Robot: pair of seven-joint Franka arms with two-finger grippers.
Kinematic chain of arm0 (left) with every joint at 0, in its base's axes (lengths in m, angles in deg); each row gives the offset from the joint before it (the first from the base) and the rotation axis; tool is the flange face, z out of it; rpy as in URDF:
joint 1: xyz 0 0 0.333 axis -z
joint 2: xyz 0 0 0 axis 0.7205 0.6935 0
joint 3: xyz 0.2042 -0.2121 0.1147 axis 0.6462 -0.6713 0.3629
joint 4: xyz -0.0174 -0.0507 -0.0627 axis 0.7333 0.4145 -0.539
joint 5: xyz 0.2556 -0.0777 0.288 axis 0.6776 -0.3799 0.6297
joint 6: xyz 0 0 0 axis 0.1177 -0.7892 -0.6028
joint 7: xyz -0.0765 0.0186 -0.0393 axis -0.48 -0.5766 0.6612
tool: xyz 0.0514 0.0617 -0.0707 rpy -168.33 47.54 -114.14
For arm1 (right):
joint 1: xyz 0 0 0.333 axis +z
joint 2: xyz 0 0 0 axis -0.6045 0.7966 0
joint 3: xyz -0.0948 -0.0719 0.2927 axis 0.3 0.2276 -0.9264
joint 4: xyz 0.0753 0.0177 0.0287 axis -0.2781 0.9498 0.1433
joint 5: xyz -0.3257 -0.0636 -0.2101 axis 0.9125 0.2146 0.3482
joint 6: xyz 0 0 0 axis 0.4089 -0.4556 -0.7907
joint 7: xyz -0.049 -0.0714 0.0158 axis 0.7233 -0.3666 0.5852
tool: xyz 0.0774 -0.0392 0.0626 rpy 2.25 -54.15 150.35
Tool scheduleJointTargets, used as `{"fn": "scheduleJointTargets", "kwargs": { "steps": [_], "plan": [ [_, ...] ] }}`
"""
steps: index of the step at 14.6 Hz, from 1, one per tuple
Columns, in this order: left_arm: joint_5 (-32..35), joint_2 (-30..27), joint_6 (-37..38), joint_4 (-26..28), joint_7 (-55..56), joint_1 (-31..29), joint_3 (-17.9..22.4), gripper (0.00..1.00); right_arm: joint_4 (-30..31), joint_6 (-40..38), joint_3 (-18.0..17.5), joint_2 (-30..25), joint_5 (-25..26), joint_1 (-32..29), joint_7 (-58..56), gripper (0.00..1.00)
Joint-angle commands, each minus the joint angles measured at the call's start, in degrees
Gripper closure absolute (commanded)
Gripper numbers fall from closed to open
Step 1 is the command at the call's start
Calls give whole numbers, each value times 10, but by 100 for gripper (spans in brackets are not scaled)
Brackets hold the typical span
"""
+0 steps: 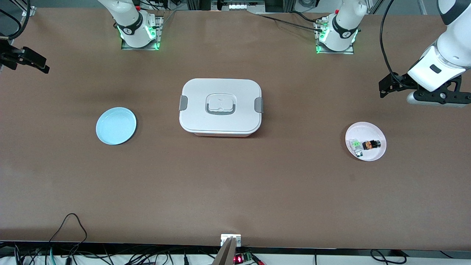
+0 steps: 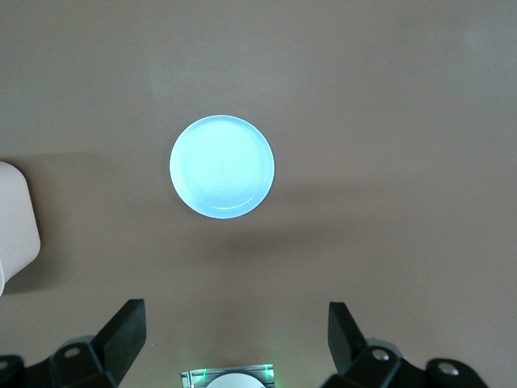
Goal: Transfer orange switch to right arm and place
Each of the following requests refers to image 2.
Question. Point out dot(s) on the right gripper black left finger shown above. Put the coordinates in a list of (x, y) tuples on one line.
[(117, 347)]

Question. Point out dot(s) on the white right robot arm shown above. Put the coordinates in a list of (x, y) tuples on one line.
[(234, 382)]

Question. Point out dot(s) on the light blue round plate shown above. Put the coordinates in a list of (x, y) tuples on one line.
[(222, 165)]

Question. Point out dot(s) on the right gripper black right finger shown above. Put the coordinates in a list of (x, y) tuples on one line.
[(347, 347)]

